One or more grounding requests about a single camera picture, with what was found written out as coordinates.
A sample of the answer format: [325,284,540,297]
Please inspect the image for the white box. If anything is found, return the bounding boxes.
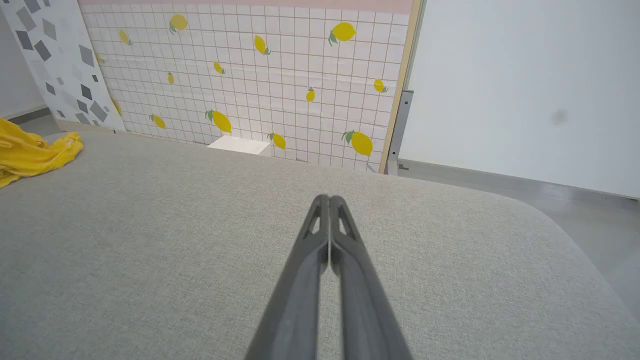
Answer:
[206,135,272,157]

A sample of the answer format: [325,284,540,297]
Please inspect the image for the grey metal panel stand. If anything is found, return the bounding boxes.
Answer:
[387,90,415,177]

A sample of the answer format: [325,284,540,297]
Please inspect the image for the grey fabric sofa cushion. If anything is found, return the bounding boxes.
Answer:
[0,131,640,360]

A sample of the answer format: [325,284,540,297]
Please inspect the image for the white panel with grey shapes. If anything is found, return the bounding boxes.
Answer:
[0,0,126,132]

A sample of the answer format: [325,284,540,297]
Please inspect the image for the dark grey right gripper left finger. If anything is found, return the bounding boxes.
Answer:
[244,194,331,360]

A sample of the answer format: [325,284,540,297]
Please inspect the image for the lemon print tile panel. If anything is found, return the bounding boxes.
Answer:
[77,0,427,175]

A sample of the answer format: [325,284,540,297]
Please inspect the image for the yellow t-shirt garment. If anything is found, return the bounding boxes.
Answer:
[0,117,84,190]

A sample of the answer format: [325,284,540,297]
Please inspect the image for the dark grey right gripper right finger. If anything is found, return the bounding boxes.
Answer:
[329,195,414,360]

